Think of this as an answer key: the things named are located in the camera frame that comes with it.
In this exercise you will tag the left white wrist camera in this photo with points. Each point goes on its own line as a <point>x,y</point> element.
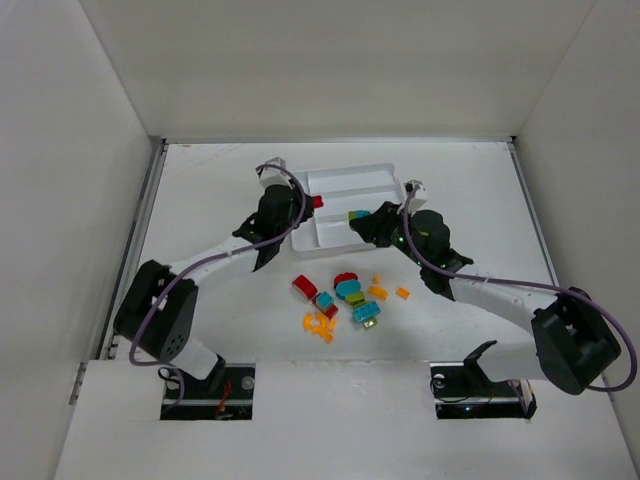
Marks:
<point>272,172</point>

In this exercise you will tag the orange curved lego brick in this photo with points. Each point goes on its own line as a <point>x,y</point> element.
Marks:
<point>378,292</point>

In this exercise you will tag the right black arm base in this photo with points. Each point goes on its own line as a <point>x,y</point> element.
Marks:
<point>462,391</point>

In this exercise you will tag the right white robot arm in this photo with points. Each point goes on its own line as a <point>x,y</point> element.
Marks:
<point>571,342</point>

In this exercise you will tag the red round lego brick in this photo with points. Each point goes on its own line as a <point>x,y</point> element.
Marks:
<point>343,277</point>

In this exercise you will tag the white divided sorting tray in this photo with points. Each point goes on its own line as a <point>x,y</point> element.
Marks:
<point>342,190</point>

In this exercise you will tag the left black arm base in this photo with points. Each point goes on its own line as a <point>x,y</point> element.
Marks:
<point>231,401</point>

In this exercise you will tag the teal rounded lego brick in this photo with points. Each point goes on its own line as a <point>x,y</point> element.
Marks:
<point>346,288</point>

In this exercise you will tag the red lego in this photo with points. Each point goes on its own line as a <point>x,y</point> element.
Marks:
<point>329,309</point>

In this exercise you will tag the lime green lego in stack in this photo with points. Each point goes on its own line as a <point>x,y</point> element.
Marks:
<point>355,300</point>

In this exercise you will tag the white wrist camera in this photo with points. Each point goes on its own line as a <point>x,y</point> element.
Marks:
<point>272,172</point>
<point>416,196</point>

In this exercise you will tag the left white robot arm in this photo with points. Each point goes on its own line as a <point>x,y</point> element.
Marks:
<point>157,312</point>

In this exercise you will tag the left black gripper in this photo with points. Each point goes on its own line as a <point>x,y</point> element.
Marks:
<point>298,204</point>

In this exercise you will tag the small orange lego brick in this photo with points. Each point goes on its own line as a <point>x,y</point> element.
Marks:
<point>403,293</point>

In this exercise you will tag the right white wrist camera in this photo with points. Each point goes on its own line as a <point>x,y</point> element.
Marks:
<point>416,196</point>

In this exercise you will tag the orange arch lego pieces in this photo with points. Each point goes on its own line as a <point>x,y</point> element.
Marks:
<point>320,325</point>

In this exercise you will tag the red sloped lego brick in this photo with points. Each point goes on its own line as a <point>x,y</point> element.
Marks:
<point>305,287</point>

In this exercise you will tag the teal long lego brick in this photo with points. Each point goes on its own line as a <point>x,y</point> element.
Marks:
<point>366,311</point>

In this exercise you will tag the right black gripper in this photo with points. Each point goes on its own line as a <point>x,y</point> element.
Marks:
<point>373,226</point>

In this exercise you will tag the green lego under teal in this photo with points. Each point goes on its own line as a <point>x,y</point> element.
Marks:
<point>370,323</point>

